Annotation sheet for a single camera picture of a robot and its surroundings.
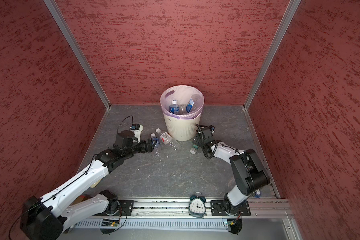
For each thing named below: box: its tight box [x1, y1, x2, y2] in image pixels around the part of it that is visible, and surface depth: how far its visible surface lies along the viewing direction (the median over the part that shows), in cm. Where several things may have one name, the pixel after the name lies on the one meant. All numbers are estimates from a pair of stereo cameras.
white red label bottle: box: [155, 128, 180, 151], surface depth 97 cm
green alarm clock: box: [188, 191, 207, 219], surface depth 73 cm
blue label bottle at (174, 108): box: [169, 99, 180, 115], surface depth 99 cm
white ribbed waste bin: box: [163, 112, 201, 141], surface depth 89 cm
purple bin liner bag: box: [160, 85, 205, 120], surface depth 94 cm
